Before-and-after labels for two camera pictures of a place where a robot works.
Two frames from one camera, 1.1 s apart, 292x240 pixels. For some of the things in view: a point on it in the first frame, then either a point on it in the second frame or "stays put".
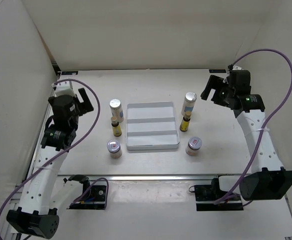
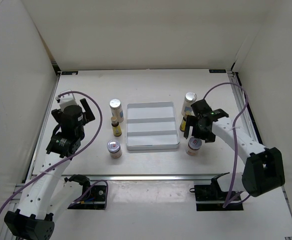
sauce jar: x=193 y=146 stays put
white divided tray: x=151 y=126 stays put
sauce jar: x=114 y=147 stays put
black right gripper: x=213 y=83 to x=191 y=121
